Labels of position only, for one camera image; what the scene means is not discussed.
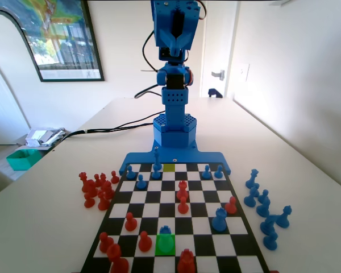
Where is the black cable bundle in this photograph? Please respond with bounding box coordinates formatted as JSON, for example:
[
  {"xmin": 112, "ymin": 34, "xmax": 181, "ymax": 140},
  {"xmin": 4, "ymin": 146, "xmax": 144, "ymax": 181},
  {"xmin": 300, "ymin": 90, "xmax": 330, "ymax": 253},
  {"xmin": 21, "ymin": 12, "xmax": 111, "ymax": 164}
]
[{"xmin": 61, "ymin": 112, "xmax": 160, "ymax": 140}]

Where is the pile of papers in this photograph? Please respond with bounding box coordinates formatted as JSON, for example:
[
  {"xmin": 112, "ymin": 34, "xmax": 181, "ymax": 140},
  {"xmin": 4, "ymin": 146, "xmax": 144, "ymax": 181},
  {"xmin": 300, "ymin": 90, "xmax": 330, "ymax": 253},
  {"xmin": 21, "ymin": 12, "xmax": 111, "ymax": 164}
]
[{"xmin": 19, "ymin": 127, "xmax": 72, "ymax": 148}]

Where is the black and white chessboard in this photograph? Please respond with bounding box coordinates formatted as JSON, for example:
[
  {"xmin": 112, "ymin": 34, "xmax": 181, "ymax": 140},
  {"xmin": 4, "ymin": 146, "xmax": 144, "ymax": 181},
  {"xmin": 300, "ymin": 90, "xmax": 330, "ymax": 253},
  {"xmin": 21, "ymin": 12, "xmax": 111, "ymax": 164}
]
[{"xmin": 79, "ymin": 162, "xmax": 271, "ymax": 273}]

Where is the silver door handle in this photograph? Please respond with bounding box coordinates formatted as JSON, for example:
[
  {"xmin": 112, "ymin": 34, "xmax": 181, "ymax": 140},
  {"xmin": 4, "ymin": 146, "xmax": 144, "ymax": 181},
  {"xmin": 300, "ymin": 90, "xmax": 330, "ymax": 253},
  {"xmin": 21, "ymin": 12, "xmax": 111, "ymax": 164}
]
[{"xmin": 211, "ymin": 69, "xmax": 226, "ymax": 82}]

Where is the blue table clamp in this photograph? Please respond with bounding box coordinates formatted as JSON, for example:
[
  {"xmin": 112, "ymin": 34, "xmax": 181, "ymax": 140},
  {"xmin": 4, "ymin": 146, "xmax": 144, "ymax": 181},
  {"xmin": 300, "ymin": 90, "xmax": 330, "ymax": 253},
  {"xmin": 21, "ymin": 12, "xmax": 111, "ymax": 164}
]
[{"xmin": 207, "ymin": 88, "xmax": 224, "ymax": 99}]

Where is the blue chess queen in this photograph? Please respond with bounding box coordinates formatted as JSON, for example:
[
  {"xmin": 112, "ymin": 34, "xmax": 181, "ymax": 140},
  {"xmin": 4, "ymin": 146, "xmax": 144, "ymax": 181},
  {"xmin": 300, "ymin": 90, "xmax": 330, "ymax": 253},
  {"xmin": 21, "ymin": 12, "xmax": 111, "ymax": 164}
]
[
  {"xmin": 275, "ymin": 205, "xmax": 293, "ymax": 229},
  {"xmin": 245, "ymin": 168, "xmax": 260, "ymax": 189}
]

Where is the green plastic bin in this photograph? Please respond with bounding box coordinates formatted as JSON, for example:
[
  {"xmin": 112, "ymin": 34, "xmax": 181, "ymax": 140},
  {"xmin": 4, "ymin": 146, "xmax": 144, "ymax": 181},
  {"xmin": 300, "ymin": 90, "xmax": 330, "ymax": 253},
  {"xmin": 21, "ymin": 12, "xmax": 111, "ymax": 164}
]
[{"xmin": 6, "ymin": 150, "xmax": 42, "ymax": 171}]

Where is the red chess rook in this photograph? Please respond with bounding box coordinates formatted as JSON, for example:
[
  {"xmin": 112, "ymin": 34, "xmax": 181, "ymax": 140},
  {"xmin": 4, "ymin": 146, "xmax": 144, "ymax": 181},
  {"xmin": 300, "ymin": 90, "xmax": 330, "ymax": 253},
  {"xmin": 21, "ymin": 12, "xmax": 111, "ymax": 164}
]
[
  {"xmin": 176, "ymin": 249, "xmax": 196, "ymax": 273},
  {"xmin": 176, "ymin": 180, "xmax": 190, "ymax": 200}
]

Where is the blue arm base plate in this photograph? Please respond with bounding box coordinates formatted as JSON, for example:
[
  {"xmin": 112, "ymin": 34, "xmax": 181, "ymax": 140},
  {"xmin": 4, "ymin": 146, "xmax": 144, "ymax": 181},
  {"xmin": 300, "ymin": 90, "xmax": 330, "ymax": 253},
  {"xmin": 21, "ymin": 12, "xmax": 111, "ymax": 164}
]
[{"xmin": 118, "ymin": 139, "xmax": 233, "ymax": 176}]

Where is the blue chess rook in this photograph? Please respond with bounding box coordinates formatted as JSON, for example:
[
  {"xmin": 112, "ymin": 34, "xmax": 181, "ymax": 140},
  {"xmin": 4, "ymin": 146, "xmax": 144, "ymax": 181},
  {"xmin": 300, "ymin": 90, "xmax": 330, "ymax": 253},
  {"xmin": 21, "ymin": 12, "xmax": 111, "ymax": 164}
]
[
  {"xmin": 211, "ymin": 206, "xmax": 228, "ymax": 233},
  {"xmin": 156, "ymin": 225, "xmax": 176, "ymax": 255}
]

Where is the red white black servo wire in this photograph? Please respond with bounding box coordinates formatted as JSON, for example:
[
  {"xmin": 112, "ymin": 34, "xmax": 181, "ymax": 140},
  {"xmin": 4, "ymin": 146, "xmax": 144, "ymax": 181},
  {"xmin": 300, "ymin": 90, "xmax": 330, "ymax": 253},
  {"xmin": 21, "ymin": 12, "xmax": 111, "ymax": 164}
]
[{"xmin": 198, "ymin": 0, "xmax": 209, "ymax": 21}]

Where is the white door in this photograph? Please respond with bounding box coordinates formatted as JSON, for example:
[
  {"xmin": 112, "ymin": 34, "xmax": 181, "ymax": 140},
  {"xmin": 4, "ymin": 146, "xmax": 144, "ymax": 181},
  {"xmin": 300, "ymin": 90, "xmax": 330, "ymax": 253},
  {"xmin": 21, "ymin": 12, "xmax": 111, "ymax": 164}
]
[{"xmin": 201, "ymin": 0, "xmax": 241, "ymax": 99}]

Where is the black framed poster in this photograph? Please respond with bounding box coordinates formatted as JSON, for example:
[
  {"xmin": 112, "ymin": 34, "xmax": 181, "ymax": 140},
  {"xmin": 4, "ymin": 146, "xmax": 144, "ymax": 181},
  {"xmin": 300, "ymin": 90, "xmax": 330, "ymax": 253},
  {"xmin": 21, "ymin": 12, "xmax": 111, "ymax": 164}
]
[{"xmin": 0, "ymin": 0, "xmax": 105, "ymax": 82}]

